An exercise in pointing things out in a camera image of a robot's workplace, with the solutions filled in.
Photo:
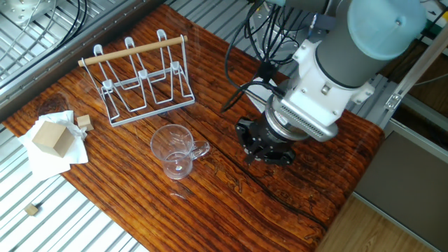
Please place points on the small wooden cube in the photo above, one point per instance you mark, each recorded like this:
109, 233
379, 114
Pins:
31, 208
84, 123

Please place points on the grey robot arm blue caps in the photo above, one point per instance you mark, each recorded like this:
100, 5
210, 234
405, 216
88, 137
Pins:
357, 56

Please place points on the large wooden block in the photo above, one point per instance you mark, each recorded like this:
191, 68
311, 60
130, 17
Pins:
52, 138

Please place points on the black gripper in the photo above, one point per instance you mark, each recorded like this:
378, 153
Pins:
267, 143

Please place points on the crumpled white paper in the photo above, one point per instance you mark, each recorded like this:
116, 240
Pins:
49, 164

